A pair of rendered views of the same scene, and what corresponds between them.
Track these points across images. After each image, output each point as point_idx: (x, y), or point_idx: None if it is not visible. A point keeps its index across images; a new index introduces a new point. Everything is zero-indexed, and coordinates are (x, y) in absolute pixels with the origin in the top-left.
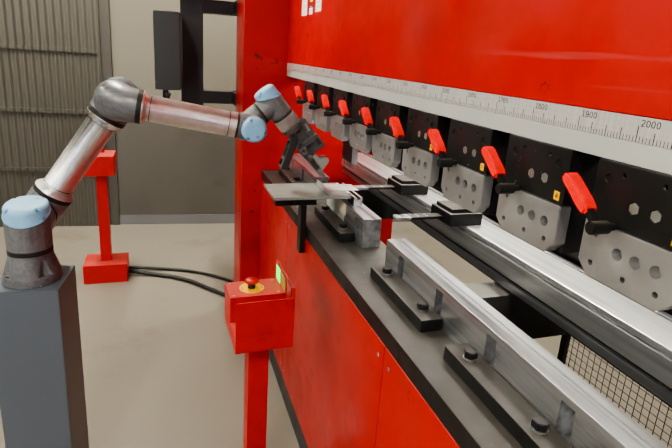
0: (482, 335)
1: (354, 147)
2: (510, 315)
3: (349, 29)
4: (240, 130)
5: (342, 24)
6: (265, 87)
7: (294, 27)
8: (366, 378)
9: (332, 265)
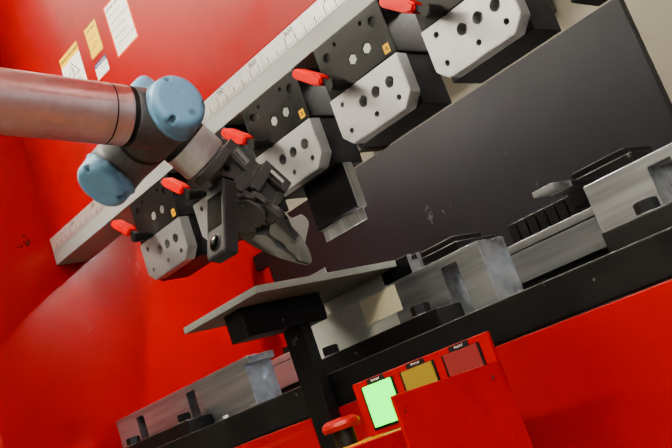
0: None
1: (371, 129)
2: None
3: None
4: (145, 109)
5: None
6: (132, 83)
7: (53, 152)
8: None
9: (495, 318)
